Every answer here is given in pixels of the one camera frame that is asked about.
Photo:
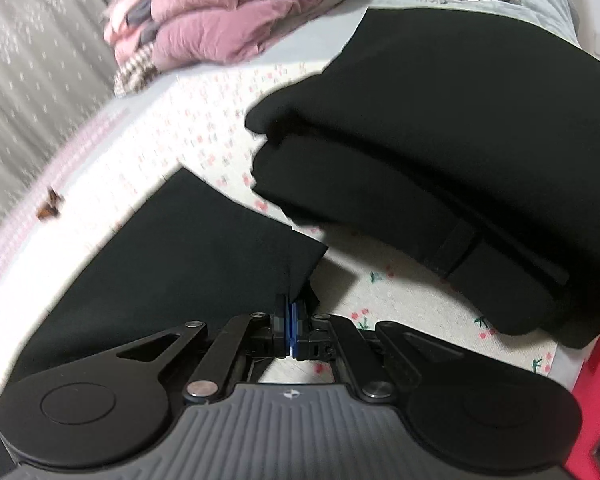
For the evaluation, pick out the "grey star print curtain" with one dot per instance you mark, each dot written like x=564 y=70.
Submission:
x=30 y=60

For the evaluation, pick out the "black pants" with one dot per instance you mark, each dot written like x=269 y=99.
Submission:
x=180 y=260

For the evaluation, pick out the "striped folded garment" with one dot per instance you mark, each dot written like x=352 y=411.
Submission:
x=132 y=70

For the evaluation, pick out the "grey plush blanket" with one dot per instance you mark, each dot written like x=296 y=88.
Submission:
x=530 y=15

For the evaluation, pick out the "pink striped blanket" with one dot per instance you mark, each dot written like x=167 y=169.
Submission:
x=80 y=135

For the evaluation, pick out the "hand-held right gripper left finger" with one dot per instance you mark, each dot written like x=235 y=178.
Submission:
x=282 y=325

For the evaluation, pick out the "folded pink fleece garment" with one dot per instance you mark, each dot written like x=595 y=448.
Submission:
x=122 y=20

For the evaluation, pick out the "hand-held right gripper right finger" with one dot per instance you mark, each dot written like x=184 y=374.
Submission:
x=296 y=325

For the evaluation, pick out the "brown hair claw clip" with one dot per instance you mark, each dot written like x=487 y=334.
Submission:
x=47 y=207

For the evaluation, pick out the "folded grey-blue garment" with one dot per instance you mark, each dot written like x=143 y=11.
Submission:
x=142 y=15

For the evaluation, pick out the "folded black clothes pile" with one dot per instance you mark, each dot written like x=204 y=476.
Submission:
x=430 y=135

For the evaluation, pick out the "pink velvet quilt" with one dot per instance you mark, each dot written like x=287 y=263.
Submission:
x=215 y=30

